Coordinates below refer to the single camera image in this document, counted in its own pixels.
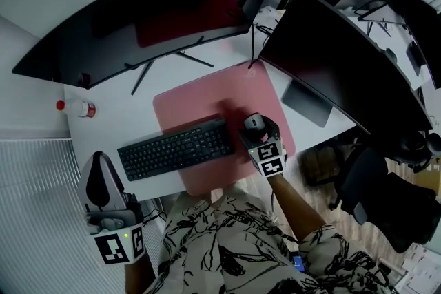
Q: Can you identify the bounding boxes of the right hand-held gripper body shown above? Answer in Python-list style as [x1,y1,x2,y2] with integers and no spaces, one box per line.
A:
[248,138,287,179]

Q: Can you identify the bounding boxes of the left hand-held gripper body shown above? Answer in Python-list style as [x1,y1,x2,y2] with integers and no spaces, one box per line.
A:
[84,194,145,266]

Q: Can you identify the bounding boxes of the dark grey mouse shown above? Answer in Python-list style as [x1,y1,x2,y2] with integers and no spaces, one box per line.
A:
[243,112,267,143]

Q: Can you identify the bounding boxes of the black keyboard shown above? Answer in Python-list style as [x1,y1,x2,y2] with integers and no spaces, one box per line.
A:
[116,117,236,182]

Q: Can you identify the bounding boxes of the person's left forearm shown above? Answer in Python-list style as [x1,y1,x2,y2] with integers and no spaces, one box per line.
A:
[124,256,155,294]

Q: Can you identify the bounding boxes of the person's right forearm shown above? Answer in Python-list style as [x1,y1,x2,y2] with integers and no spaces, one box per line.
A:
[267,174,327,242]

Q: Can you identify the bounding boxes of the striped frosted glass partition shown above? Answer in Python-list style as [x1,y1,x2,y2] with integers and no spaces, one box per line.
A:
[0,136,165,294]

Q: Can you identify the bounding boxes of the pink desk mat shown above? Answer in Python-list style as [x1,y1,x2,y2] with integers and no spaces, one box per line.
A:
[153,58,297,196]

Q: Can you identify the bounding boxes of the white bottle with red cap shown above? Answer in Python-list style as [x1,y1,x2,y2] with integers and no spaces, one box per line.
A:
[56,98,98,119]

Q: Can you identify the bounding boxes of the person's patterned shirt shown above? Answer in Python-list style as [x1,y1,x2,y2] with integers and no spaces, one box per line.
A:
[146,191,397,294]

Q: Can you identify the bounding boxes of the small blue device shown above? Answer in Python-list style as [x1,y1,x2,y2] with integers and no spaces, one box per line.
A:
[291,253,306,275]

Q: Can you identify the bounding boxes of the black office chair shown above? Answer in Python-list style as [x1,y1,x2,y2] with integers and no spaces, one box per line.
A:
[389,129,441,174]
[329,147,439,254]

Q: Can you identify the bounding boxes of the cardboard box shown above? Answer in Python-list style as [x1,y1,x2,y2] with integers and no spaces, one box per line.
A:
[415,156,441,190]

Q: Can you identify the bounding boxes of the black monitor with V stand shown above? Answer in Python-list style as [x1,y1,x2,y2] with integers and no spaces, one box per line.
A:
[353,0,441,38]
[12,0,286,96]

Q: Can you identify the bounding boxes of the white printed box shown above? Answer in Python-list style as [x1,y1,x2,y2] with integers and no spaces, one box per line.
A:
[392,243,441,294]

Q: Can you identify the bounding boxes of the black monitor cable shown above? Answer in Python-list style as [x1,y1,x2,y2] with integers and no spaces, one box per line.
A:
[247,22,258,70]

